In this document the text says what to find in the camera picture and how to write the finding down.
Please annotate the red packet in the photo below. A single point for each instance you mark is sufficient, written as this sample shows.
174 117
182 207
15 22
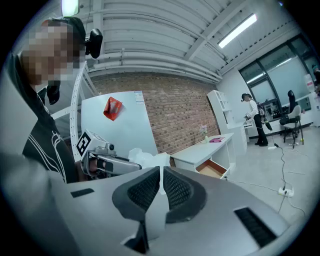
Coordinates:
113 108

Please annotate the white paper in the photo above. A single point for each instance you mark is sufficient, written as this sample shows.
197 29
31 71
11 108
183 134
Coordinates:
147 156

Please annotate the white desk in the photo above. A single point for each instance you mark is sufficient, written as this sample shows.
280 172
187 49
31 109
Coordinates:
200 152

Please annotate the wooden drawer with white front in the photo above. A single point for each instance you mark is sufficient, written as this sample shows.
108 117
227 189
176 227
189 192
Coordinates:
211 170

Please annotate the person's head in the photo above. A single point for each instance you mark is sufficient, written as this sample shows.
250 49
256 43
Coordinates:
52 55

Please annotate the black head-mounted camera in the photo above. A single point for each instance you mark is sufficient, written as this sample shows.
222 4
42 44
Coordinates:
94 42

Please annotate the white shelf cabinet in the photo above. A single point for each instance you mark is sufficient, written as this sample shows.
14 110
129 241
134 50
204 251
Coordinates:
225 112

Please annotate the blue white sticker label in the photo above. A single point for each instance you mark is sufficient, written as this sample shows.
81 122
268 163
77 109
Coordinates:
138 97

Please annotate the person's left hand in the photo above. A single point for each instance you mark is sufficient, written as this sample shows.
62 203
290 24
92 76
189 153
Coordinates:
93 166

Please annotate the white refrigerator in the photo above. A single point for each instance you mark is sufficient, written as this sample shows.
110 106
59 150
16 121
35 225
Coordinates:
130 125

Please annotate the long ceiling light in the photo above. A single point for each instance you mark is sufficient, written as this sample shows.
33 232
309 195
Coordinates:
237 30

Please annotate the black power adapter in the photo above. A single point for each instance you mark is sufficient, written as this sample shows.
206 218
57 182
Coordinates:
276 145

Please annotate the small flower vase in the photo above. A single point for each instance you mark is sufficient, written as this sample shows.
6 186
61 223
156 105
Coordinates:
204 133

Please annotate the white power strip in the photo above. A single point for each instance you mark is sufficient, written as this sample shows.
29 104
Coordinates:
286 191

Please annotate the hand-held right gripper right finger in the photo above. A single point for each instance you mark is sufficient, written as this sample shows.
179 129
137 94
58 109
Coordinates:
182 197

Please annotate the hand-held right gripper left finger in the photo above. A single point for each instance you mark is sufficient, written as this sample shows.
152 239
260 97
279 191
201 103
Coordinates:
140 192

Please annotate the grey office chair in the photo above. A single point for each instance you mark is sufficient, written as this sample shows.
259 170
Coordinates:
292 115

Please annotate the pink book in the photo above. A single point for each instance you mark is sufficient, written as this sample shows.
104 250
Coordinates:
217 140

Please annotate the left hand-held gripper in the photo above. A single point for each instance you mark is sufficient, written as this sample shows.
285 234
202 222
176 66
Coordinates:
86 145

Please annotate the person's left forearm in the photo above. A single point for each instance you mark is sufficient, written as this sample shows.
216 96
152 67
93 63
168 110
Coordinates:
78 171

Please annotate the person's black printed shirt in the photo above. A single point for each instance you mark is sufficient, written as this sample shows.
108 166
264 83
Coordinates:
42 140

